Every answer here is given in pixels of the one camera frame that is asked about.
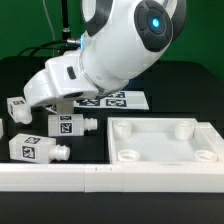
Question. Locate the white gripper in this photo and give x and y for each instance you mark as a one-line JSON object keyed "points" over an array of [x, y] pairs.
{"points": [[61, 80]]}

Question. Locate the white square tabletop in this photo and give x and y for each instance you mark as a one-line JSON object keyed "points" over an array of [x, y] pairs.
{"points": [[163, 140]]}

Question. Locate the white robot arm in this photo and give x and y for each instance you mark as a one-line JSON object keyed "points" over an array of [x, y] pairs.
{"points": [[123, 38]]}

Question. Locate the black pole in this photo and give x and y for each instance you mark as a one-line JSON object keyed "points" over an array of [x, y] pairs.
{"points": [[66, 32]]}

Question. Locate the white piece left edge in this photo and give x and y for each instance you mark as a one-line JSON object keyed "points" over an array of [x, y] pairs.
{"points": [[1, 128]]}

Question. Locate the white tag sheet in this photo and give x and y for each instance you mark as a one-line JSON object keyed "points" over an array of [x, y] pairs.
{"points": [[119, 100]]}

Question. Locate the white front fence bar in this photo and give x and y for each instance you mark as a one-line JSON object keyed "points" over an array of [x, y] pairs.
{"points": [[206, 178]]}

